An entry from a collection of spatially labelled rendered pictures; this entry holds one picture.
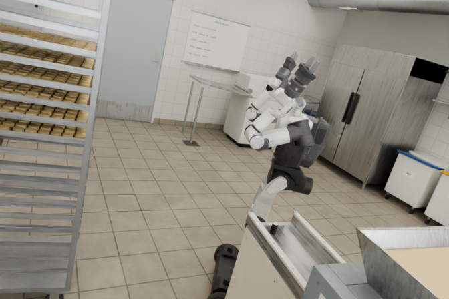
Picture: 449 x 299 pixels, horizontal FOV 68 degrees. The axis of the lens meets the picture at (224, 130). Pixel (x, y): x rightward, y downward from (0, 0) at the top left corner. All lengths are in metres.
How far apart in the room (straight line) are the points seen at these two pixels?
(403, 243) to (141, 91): 5.01
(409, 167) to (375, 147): 0.51
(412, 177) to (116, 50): 4.67
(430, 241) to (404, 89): 4.12
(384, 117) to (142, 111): 3.77
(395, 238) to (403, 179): 4.26
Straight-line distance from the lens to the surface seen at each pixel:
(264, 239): 1.68
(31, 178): 2.47
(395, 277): 1.00
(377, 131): 5.35
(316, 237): 1.82
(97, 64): 1.73
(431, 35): 6.30
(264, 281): 1.68
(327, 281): 1.04
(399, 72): 5.36
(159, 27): 5.64
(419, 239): 1.25
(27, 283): 2.38
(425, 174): 5.26
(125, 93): 5.70
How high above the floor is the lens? 1.74
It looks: 16 degrees down
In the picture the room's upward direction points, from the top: 14 degrees clockwise
